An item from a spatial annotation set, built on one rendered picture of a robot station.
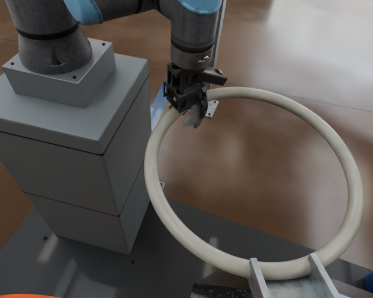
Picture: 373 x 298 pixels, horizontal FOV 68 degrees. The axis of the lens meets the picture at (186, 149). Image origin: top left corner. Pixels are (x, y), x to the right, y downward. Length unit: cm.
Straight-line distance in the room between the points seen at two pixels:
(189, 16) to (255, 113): 168
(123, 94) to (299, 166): 136
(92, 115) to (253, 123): 146
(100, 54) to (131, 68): 13
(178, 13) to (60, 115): 44
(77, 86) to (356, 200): 71
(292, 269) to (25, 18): 77
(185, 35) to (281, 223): 129
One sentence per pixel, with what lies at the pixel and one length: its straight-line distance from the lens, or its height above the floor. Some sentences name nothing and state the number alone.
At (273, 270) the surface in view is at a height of 89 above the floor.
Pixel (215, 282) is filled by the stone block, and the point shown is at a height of 61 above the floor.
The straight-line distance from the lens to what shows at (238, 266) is 53.
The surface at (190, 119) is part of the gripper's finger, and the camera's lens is 72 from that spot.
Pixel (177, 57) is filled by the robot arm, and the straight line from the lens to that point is 59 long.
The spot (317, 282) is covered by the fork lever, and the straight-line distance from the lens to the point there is 57.
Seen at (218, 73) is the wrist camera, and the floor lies 99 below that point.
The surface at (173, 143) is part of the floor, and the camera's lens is 184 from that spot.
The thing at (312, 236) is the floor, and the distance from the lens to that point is 169.
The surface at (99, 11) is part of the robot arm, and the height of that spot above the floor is 116.
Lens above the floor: 138
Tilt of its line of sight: 50 degrees down
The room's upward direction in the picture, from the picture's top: 6 degrees clockwise
